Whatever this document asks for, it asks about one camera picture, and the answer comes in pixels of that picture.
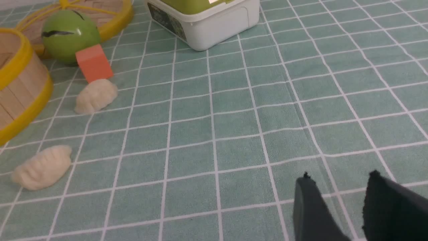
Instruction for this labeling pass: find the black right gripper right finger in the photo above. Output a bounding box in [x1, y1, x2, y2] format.
[362, 170, 428, 241]

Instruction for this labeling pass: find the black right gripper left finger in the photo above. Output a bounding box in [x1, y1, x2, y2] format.
[293, 172, 350, 241]

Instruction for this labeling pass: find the white dumpling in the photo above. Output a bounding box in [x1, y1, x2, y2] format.
[74, 78, 118, 114]
[11, 145, 72, 191]

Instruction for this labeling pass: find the white dumpling front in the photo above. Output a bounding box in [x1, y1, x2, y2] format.
[11, 145, 72, 191]

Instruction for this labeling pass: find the bamboo steamer lid yellow rim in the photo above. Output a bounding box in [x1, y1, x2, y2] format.
[15, 0, 134, 59]

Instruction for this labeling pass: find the bamboo steamer tray yellow rim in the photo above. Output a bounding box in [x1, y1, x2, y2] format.
[0, 28, 52, 145]

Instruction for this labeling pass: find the green checkered tablecloth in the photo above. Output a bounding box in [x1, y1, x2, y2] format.
[1, 0, 428, 241]

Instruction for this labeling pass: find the green lid white storage box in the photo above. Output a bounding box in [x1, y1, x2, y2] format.
[145, 0, 260, 51]

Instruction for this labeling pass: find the orange cube block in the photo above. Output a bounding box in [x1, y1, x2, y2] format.
[75, 44, 114, 83]

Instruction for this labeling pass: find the green toy ball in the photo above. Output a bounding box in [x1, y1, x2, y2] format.
[41, 9, 101, 65]

